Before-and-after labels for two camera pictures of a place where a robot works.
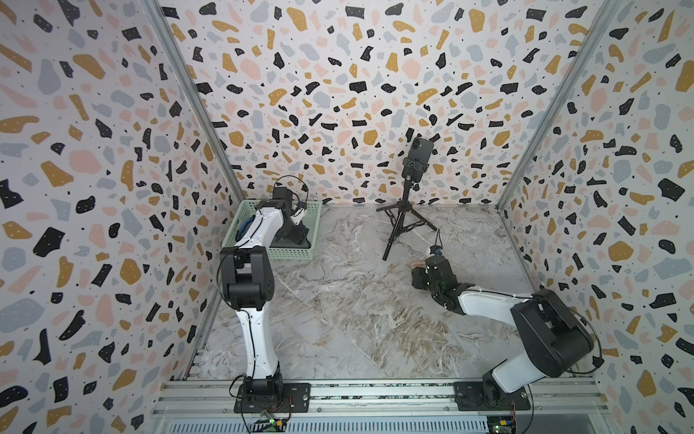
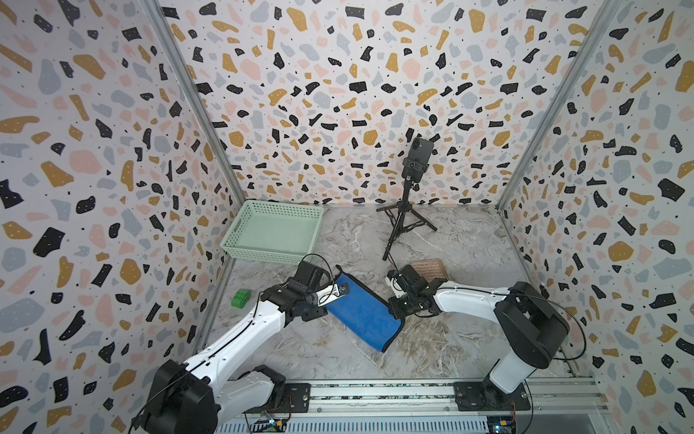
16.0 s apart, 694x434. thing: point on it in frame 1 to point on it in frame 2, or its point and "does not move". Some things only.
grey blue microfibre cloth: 244,228 to 365,313
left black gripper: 300,234 to 316,313
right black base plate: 473,396 does not move
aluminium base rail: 382,400 does not move
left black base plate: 295,398 does not move
